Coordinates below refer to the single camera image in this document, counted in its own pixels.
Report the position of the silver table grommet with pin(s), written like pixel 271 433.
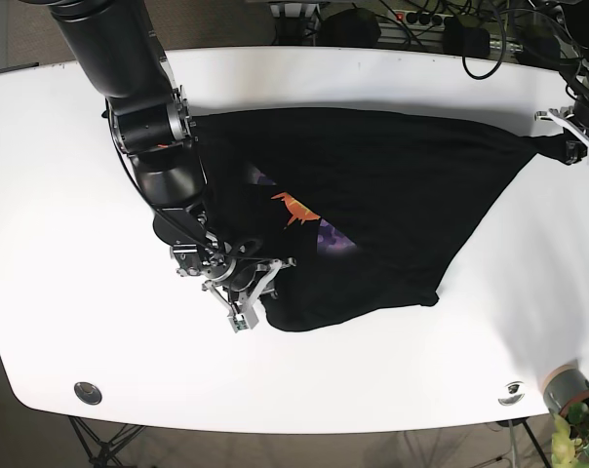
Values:
pixel 87 393
pixel 512 393

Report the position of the grey plant pot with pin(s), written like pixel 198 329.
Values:
pixel 563 387

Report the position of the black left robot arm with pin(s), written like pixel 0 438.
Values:
pixel 571 25

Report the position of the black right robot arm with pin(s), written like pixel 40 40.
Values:
pixel 150 124

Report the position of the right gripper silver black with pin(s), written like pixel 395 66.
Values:
pixel 238 284

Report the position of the green potted plant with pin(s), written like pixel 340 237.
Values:
pixel 570 440

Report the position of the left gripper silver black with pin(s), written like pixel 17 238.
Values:
pixel 574 120

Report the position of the left silver table grommet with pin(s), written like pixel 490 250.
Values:
pixel 87 393

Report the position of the right silver table grommet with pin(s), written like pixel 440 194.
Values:
pixel 512 393

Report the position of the black folding table legs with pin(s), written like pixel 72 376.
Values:
pixel 104 453

